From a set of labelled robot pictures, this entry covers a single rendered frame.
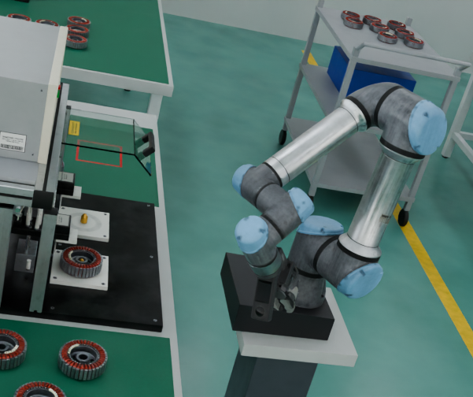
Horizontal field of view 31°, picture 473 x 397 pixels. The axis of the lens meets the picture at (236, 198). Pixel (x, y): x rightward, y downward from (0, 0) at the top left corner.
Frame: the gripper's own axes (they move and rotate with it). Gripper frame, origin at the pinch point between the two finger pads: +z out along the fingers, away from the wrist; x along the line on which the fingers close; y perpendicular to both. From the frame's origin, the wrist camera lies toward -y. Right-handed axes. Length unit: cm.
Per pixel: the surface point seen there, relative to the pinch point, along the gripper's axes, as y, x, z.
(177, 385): -28.9, 14.1, -9.0
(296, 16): 412, 236, 322
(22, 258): -13, 64, -22
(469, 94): 293, 48, 258
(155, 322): -14.2, 29.1, -5.7
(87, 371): -36, 29, -23
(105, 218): 16, 66, 3
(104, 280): -7.6, 47.6, -8.5
